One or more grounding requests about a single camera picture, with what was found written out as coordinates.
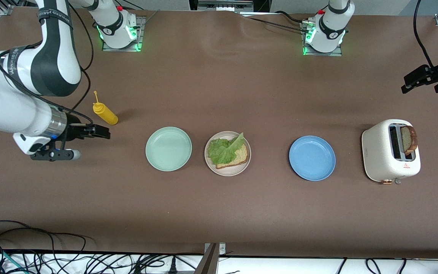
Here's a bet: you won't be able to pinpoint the tangled black cables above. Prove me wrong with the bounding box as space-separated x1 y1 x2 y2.
0 220 204 274

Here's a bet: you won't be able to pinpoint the blue plate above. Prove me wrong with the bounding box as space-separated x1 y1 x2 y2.
289 136 336 182

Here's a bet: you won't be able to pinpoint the black equipment with metal rail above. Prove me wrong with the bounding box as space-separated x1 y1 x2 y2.
189 0 271 15

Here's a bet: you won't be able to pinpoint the cream white toaster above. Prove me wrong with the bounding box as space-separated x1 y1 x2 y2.
362 119 421 185

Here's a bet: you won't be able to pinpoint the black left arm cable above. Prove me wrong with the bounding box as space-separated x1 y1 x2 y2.
414 0 434 69

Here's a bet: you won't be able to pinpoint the mint green plate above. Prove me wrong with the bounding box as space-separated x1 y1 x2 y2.
145 127 192 172

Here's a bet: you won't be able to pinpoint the grey metal bracket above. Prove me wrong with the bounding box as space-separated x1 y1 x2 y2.
194 243 227 274

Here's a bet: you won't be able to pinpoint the brown table cover sheet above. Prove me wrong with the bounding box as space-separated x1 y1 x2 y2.
0 7 438 259

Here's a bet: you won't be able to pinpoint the beige plate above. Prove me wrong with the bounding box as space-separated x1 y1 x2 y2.
204 131 251 177

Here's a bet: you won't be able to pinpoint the yellow squeeze bottle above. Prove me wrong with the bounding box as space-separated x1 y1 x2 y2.
92 91 119 125

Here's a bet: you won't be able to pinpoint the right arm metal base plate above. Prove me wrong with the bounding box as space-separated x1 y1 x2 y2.
102 15 146 53

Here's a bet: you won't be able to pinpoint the black cable on table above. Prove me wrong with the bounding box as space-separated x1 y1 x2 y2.
238 11 309 33

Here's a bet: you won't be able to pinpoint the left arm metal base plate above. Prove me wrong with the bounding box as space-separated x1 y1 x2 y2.
302 21 343 57

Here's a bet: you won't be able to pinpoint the green lettuce leaf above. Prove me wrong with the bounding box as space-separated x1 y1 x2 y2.
207 132 244 165

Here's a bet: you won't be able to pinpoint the brown bread slice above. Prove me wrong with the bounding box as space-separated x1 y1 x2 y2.
400 125 419 155
216 142 250 170

